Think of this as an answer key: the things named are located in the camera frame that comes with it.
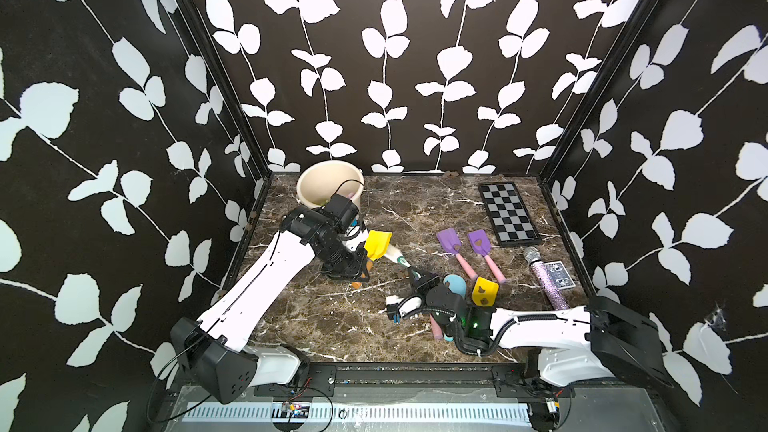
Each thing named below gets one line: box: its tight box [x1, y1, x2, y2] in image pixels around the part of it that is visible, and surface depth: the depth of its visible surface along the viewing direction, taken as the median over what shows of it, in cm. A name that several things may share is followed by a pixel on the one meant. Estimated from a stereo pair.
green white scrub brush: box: [384, 244, 421, 279], surface depth 83 cm
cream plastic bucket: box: [296, 160, 365, 210], surface depth 100 cm
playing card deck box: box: [544, 260, 576, 290], surface depth 94 cm
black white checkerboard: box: [478, 181, 542, 247], surface depth 107 cm
